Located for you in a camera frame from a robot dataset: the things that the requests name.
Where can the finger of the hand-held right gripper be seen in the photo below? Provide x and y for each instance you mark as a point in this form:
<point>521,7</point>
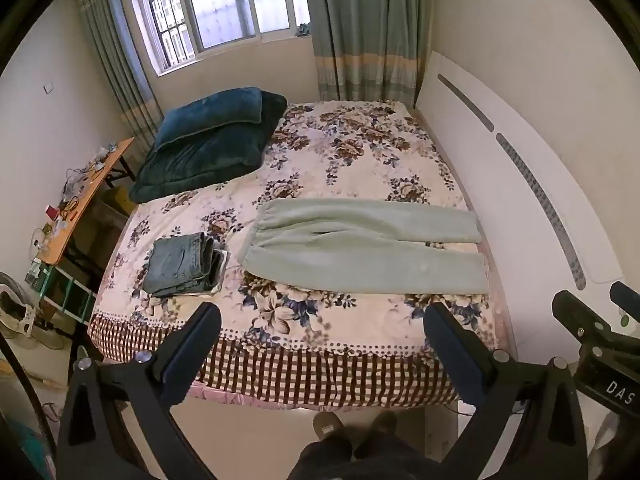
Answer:
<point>580,317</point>
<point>627,296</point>

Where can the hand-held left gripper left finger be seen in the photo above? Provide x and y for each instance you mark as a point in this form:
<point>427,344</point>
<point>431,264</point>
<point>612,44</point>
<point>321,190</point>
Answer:
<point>192,347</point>

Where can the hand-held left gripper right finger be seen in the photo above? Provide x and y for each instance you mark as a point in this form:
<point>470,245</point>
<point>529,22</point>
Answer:
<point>450,347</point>

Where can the light green pants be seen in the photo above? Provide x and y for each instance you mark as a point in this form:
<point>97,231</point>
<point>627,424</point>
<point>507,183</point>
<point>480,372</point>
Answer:
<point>360,250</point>

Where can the folded blue jeans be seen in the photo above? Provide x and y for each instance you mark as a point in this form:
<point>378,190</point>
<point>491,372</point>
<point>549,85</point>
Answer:
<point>177,265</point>

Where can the person's right shoe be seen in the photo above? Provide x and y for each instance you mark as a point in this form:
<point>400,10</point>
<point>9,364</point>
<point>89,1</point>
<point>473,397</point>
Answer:
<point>376,432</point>

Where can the person's shoe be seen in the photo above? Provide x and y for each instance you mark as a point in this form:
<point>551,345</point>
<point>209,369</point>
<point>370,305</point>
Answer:
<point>330,432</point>
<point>376,432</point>

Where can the person's dark trousers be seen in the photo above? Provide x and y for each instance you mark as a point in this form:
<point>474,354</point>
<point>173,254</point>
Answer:
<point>370,462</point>

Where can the green plastic crate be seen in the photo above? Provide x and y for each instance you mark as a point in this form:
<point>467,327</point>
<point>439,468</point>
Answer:
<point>62,290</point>

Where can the person's left shoe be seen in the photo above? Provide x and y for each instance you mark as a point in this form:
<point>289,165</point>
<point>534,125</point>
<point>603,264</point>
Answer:
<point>330,432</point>

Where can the yellow box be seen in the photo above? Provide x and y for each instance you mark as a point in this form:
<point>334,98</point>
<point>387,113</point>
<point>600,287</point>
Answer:
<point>121,201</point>

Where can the white headboard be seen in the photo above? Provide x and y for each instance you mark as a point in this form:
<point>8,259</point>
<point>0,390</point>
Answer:
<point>510,160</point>

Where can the white floor fan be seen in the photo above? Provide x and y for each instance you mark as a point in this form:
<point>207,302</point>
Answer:
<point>20,310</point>

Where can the wooden folding table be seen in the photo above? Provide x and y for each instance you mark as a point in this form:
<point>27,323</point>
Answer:
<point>92,195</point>

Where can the dark teal folded quilt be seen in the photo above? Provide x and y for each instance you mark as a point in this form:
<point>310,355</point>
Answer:
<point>200,165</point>

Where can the small red box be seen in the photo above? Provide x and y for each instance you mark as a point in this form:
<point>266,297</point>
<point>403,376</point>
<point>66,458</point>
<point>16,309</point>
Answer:
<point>51,212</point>

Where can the bed with floral blanket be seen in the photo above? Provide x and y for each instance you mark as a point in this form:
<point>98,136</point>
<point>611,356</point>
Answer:
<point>350,155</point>

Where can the dark teal plush pillow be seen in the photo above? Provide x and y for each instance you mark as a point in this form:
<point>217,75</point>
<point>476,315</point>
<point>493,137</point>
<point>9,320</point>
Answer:
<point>207,115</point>

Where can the green striped curtain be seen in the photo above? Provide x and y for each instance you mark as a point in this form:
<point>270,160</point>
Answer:
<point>365,25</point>
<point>117,60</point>

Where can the cloth on windowsill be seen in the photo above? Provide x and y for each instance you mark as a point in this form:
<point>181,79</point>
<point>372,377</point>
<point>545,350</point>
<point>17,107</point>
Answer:
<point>303,30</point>

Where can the white wall socket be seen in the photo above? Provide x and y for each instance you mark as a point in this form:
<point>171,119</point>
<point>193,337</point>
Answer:
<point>48,87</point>

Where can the window with white frame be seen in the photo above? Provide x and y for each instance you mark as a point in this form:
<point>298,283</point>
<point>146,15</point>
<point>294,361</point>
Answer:
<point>220,5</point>

